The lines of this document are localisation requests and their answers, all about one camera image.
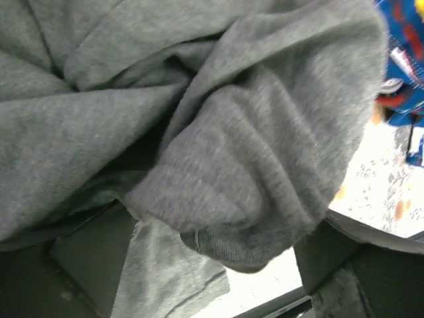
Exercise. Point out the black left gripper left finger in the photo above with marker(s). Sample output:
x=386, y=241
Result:
x=69, y=268

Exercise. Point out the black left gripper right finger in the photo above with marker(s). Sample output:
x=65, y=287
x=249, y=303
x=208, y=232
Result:
x=353, y=270

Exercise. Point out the blue white red patterned cloth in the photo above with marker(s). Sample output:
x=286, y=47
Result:
x=401, y=94

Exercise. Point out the grey knit cloth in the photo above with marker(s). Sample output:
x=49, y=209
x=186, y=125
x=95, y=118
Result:
x=224, y=128

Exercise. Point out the floral table mat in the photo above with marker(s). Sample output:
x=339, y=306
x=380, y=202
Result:
x=379, y=189

